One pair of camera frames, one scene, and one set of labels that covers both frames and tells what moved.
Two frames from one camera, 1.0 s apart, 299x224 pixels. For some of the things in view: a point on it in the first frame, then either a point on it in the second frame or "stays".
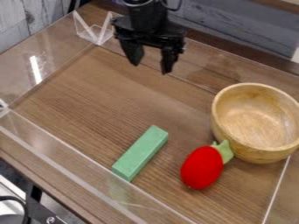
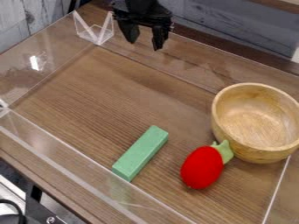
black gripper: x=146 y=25 to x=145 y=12
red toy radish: x=202 y=165 stays
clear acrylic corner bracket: x=95 y=33 stays
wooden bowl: x=257 y=118 stays
